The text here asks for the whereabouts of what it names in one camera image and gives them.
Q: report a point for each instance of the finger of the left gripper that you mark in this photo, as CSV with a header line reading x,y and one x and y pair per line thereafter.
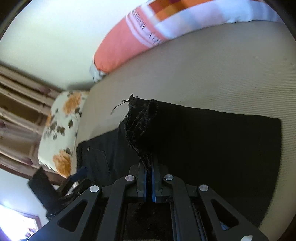
x,y
80,175

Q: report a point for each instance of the black pants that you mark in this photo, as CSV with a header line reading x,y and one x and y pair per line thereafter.
x,y
236,155

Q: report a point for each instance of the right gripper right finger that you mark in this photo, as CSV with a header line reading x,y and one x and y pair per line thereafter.
x,y
198,212

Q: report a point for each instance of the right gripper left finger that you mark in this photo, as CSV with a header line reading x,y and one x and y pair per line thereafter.
x,y
98,213

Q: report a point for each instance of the long patchwork bolster pillow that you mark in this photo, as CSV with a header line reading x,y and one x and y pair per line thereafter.
x,y
156,22

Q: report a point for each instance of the floral pillow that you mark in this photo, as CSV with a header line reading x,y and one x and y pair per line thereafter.
x,y
59,135

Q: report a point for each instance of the brown curtain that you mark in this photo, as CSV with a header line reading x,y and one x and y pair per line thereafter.
x,y
25,106

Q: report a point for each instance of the beige mattress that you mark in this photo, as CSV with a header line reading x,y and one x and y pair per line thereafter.
x,y
246,68

